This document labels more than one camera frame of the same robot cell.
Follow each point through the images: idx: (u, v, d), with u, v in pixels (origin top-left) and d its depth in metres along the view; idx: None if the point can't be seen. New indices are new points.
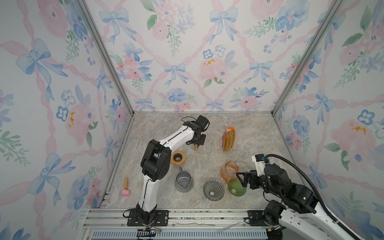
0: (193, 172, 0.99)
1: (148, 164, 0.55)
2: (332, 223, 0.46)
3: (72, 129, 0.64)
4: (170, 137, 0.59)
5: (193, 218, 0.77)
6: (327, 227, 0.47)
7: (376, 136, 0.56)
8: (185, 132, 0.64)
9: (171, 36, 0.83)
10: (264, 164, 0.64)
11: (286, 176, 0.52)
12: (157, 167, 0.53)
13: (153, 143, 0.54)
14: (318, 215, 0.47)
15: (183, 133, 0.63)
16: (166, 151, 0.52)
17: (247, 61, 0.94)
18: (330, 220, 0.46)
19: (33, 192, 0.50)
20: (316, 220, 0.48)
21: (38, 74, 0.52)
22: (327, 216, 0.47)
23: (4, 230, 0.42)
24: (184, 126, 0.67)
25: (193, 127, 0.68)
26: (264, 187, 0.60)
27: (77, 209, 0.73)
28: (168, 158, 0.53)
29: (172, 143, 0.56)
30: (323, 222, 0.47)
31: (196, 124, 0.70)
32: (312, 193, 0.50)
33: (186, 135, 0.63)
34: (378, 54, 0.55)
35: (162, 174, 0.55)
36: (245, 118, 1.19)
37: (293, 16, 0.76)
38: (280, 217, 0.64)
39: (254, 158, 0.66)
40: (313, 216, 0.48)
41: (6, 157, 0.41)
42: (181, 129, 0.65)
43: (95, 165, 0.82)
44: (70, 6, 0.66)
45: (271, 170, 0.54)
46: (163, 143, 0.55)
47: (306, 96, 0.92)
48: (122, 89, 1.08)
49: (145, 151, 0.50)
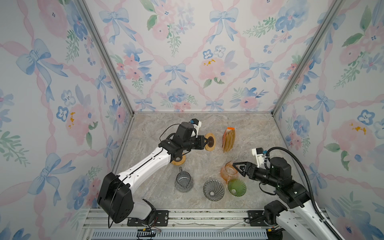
0: (193, 173, 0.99)
1: (105, 203, 0.44)
2: (318, 220, 0.47)
3: (72, 129, 0.64)
4: (135, 169, 0.46)
5: (193, 218, 0.77)
6: (313, 224, 0.48)
7: (376, 136, 0.56)
8: (155, 160, 0.51)
9: (171, 36, 0.83)
10: (263, 156, 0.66)
11: (289, 171, 0.54)
12: (114, 208, 0.41)
13: (110, 178, 0.43)
14: (306, 210, 0.49)
15: (153, 160, 0.50)
16: (124, 190, 0.41)
17: (247, 61, 0.94)
18: (317, 218, 0.48)
19: (33, 192, 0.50)
20: (304, 217, 0.50)
21: (38, 74, 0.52)
22: (315, 214, 0.48)
23: (4, 230, 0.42)
24: (158, 149, 0.54)
25: (167, 150, 0.55)
26: (261, 178, 0.63)
27: (77, 209, 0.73)
28: (127, 199, 0.42)
29: (134, 177, 0.45)
30: (308, 218, 0.49)
31: (173, 145, 0.57)
32: (305, 191, 0.53)
33: (158, 161, 0.51)
34: (378, 54, 0.56)
35: (120, 216, 0.44)
36: (245, 119, 1.19)
37: (293, 16, 0.76)
38: (278, 215, 0.64)
39: (254, 151, 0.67)
40: (300, 210, 0.50)
41: (6, 157, 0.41)
42: (153, 154, 0.52)
43: (95, 165, 0.82)
44: (69, 6, 0.66)
45: (277, 162, 0.56)
46: (123, 177, 0.44)
47: (306, 96, 0.92)
48: (122, 89, 1.08)
49: (101, 189, 0.43)
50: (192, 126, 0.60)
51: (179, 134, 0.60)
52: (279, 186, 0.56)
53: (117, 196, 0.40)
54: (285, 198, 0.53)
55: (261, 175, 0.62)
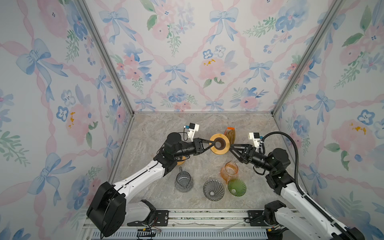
0: (193, 173, 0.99)
1: (95, 214, 0.42)
2: (300, 197, 0.51)
3: (72, 129, 0.64)
4: (130, 180, 0.47)
5: (193, 218, 0.77)
6: (297, 202, 0.51)
7: (376, 136, 0.56)
8: (151, 172, 0.52)
9: (171, 36, 0.83)
10: (258, 141, 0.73)
11: (287, 166, 0.54)
12: (106, 219, 0.40)
13: (105, 188, 0.43)
14: (289, 190, 0.54)
15: (148, 173, 0.52)
16: (119, 200, 0.41)
17: (247, 61, 0.94)
18: (299, 195, 0.52)
19: (33, 192, 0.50)
20: (290, 199, 0.54)
21: (38, 74, 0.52)
22: (297, 192, 0.53)
23: (4, 230, 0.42)
24: (153, 162, 0.57)
25: (162, 163, 0.57)
26: (257, 162, 0.64)
27: (77, 209, 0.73)
28: (120, 211, 0.42)
29: (130, 187, 0.45)
30: (292, 196, 0.53)
31: (165, 160, 0.59)
32: (290, 177, 0.59)
33: (152, 174, 0.53)
34: (378, 54, 0.56)
35: (110, 228, 0.42)
36: (245, 118, 1.19)
37: (293, 16, 0.76)
38: (276, 210, 0.65)
39: (251, 135, 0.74)
40: (285, 191, 0.55)
41: (6, 157, 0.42)
42: (148, 166, 0.54)
43: (95, 165, 0.82)
44: (70, 6, 0.66)
45: (279, 155, 0.56)
46: (118, 187, 0.44)
47: (306, 96, 0.92)
48: (122, 89, 1.08)
49: (94, 199, 0.43)
50: (177, 139, 0.57)
51: (166, 148, 0.57)
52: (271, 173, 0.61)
53: (111, 205, 0.40)
54: (272, 184, 0.59)
55: (258, 159, 0.63)
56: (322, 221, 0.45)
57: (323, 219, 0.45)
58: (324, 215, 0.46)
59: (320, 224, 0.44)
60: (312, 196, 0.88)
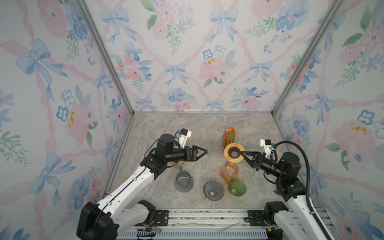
0: (193, 172, 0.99)
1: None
2: (308, 212, 0.49)
3: (72, 128, 0.64)
4: (116, 193, 0.45)
5: (193, 218, 0.77)
6: (302, 216, 0.50)
7: (376, 136, 0.56)
8: (137, 181, 0.49)
9: (171, 36, 0.83)
10: (270, 148, 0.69)
11: (298, 170, 0.54)
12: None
13: (89, 209, 0.40)
14: (297, 202, 0.52)
15: (135, 182, 0.49)
16: (106, 221, 0.39)
17: (247, 61, 0.94)
18: (307, 210, 0.50)
19: (33, 192, 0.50)
20: (296, 210, 0.52)
21: (38, 74, 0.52)
22: (306, 206, 0.51)
23: (4, 230, 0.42)
24: (140, 167, 0.53)
25: (151, 167, 0.54)
26: (267, 169, 0.64)
27: (77, 209, 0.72)
28: (109, 231, 0.41)
29: (117, 202, 0.43)
30: (299, 209, 0.51)
31: (155, 163, 0.56)
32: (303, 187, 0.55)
33: (140, 183, 0.50)
34: (378, 54, 0.56)
35: None
36: (245, 118, 1.19)
37: (293, 16, 0.76)
38: (276, 212, 0.65)
39: (263, 142, 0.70)
40: (293, 202, 0.53)
41: (6, 157, 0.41)
42: (134, 175, 0.51)
43: (95, 165, 0.82)
44: (70, 6, 0.66)
45: (290, 158, 0.56)
46: (103, 205, 0.42)
47: (306, 96, 0.92)
48: (122, 89, 1.08)
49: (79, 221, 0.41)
50: (171, 138, 0.57)
51: (159, 149, 0.58)
52: (281, 177, 0.59)
53: (98, 227, 0.38)
54: (281, 190, 0.56)
55: (268, 165, 0.63)
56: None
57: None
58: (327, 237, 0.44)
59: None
60: (312, 196, 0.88)
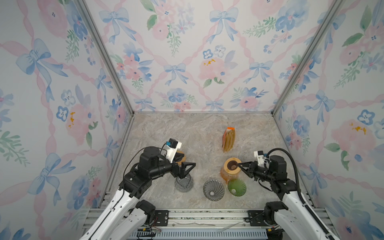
0: (193, 173, 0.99)
1: None
2: (301, 205, 0.52)
3: (72, 129, 0.64)
4: (93, 230, 0.42)
5: (193, 218, 0.77)
6: (296, 210, 0.52)
7: (376, 136, 0.56)
8: (115, 211, 0.45)
9: (171, 36, 0.83)
10: (263, 158, 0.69)
11: (284, 166, 0.62)
12: None
13: None
14: (290, 197, 0.55)
15: (114, 212, 0.44)
16: None
17: (247, 61, 0.94)
18: (300, 203, 0.53)
19: (33, 192, 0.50)
20: (289, 205, 0.55)
21: (38, 74, 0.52)
22: (298, 199, 0.54)
23: (4, 230, 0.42)
24: (119, 192, 0.48)
25: (132, 189, 0.48)
26: (260, 175, 0.71)
27: (77, 209, 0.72)
28: None
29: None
30: (292, 203, 0.54)
31: (136, 184, 0.49)
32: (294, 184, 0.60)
33: (119, 211, 0.45)
34: (378, 54, 0.56)
35: None
36: (245, 118, 1.19)
37: (293, 16, 0.76)
38: (276, 210, 0.65)
39: (255, 153, 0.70)
40: (286, 197, 0.56)
41: (6, 157, 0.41)
42: (112, 204, 0.45)
43: (95, 165, 0.82)
44: (70, 6, 0.66)
45: (275, 157, 0.65)
46: None
47: (306, 96, 0.92)
48: (122, 89, 1.08)
49: None
50: (156, 152, 0.52)
51: (141, 164, 0.51)
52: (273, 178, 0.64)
53: None
54: (275, 189, 0.60)
55: (261, 172, 0.70)
56: (317, 231, 0.45)
57: (319, 229, 0.46)
58: (320, 226, 0.46)
59: (315, 233, 0.45)
60: (312, 196, 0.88)
